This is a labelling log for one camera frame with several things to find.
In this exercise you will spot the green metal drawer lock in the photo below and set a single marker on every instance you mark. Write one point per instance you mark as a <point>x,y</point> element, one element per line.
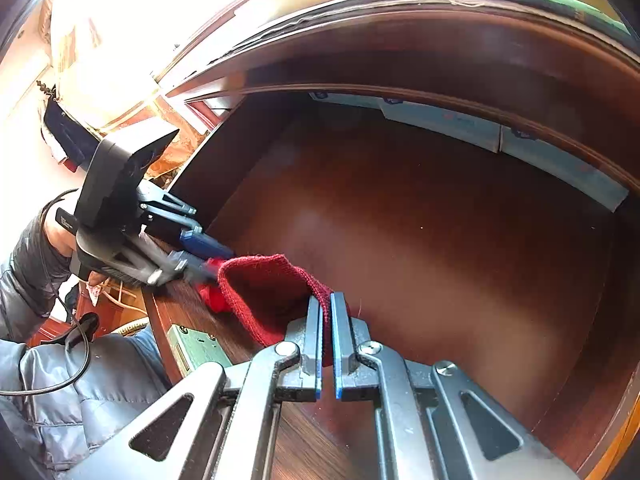
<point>195,345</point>

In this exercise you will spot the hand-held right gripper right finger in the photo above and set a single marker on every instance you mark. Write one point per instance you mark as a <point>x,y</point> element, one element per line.
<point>340,350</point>

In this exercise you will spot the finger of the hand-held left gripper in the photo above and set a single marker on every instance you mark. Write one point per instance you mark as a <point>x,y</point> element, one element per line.
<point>170,269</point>
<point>205,246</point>

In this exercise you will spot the pale blue flat packet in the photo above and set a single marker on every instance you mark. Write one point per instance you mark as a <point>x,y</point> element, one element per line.
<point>445,124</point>
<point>345,101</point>
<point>565,170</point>

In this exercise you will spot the dark wooden desk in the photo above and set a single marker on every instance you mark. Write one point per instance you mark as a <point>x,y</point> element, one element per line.
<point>425,40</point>

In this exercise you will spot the maroon underwear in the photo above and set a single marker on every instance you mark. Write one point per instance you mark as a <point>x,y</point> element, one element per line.
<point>265,295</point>

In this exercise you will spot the golden floral cloth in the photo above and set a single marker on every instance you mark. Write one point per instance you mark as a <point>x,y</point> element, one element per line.
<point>170,147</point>

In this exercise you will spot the person's left forearm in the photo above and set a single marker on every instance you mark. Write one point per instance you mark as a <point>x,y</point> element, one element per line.
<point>30,275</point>

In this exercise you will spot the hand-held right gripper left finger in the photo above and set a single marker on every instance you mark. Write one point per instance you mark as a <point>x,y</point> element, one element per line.
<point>314,345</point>

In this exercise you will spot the bright red underwear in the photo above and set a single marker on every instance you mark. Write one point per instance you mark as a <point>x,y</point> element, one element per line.
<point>215,300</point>

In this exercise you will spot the person's grey puffer jacket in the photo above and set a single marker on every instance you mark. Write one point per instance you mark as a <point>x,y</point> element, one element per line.
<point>100,385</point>

